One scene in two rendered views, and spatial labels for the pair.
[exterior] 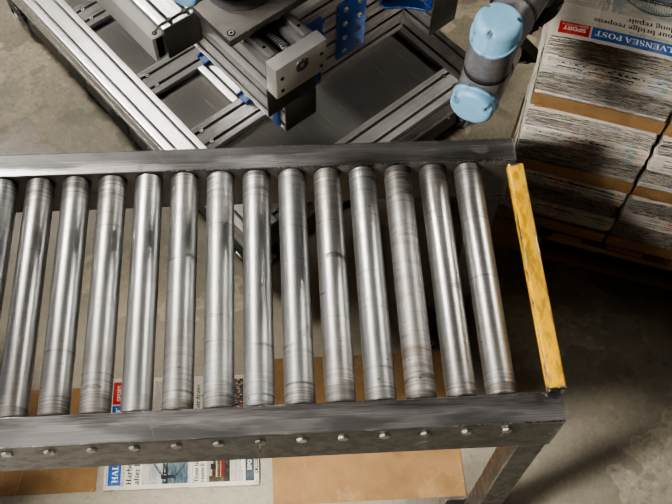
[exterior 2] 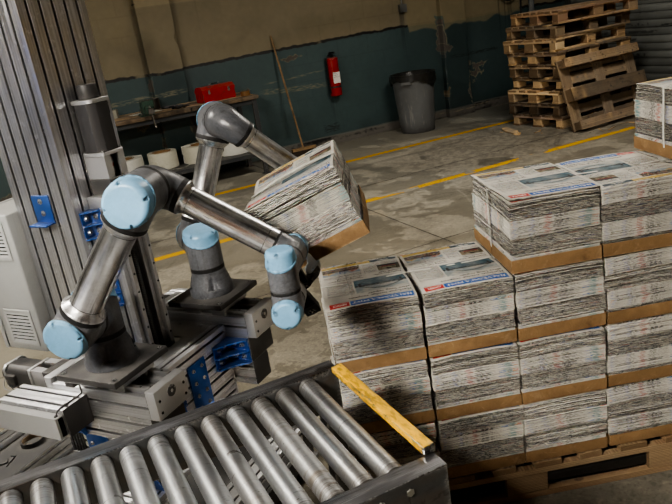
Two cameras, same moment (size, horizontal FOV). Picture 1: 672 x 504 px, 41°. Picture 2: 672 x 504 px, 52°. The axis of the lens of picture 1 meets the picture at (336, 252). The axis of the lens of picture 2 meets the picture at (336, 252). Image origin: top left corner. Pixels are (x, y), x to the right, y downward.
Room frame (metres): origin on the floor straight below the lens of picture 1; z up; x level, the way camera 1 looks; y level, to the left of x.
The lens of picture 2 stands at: (-0.57, 0.13, 1.67)
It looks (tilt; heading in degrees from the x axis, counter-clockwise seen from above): 19 degrees down; 342
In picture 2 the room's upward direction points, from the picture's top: 9 degrees counter-clockwise
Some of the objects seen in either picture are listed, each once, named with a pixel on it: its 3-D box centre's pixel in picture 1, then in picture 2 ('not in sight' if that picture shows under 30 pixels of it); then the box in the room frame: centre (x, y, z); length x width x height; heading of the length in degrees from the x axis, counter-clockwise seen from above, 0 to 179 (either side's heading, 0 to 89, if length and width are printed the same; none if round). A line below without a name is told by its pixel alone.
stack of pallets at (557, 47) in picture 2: not in sight; (570, 63); (6.49, -5.46, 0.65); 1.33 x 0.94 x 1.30; 99
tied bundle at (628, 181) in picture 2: not in sight; (618, 200); (1.19, -1.43, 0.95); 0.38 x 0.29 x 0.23; 164
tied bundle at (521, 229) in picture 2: not in sight; (532, 215); (1.26, -1.15, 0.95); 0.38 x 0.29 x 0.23; 166
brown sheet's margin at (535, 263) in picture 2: not in sight; (533, 241); (1.26, -1.15, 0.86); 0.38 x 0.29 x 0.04; 166
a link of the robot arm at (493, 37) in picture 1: (497, 36); (283, 267); (0.99, -0.24, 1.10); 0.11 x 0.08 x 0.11; 151
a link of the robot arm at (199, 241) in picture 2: not in sight; (202, 245); (1.71, -0.14, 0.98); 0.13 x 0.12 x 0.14; 2
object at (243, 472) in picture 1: (183, 430); not in sight; (0.69, 0.36, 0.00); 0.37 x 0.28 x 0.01; 95
